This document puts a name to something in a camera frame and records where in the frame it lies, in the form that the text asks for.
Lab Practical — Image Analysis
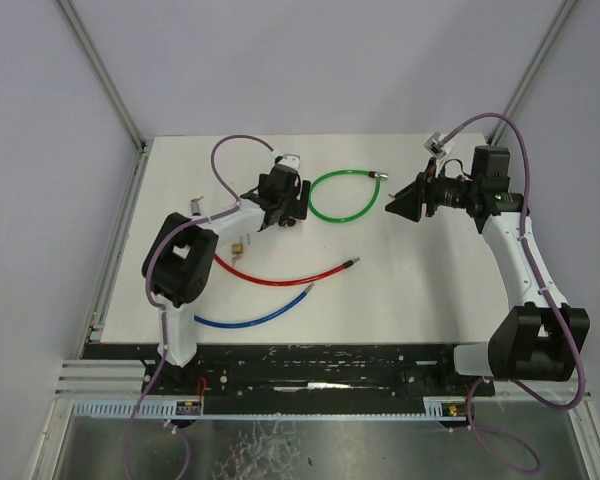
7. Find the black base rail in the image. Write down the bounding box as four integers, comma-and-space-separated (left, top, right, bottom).
139, 342, 496, 399

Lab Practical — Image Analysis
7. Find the left aluminium frame post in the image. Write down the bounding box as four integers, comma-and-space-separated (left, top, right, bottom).
54, 0, 147, 151

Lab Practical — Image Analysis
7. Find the red cable lock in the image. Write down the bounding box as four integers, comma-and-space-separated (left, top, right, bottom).
188, 195, 360, 288

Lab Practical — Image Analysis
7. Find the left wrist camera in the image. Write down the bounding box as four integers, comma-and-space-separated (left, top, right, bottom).
274, 153, 301, 171

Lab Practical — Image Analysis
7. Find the aluminium frame post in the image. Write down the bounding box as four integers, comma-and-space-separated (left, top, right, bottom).
502, 0, 580, 120
54, 0, 147, 151

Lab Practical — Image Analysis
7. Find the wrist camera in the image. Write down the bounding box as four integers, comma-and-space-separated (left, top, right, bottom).
274, 153, 301, 171
424, 132, 455, 161

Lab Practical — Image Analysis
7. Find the green cable lock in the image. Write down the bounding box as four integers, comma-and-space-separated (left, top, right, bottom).
309, 169, 389, 224

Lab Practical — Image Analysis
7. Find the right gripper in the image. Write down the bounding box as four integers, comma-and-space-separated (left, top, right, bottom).
384, 158, 478, 224

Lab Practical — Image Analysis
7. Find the orange padlock with keys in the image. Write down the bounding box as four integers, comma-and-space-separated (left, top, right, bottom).
278, 217, 297, 228

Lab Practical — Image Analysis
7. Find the brass padlock with key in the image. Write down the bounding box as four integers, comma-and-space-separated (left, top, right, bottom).
231, 234, 251, 268

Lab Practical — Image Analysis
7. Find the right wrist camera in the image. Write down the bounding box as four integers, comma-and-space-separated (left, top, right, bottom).
424, 132, 455, 161

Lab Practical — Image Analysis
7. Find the right aluminium frame post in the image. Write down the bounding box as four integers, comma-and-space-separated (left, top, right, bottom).
502, 0, 580, 120

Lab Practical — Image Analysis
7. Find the blue cable lock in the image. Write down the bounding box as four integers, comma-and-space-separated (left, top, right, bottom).
193, 283, 315, 330

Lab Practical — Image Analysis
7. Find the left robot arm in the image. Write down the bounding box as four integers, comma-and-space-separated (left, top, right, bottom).
142, 165, 311, 395

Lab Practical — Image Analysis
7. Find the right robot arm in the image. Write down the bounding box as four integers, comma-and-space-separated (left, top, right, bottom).
385, 145, 590, 395

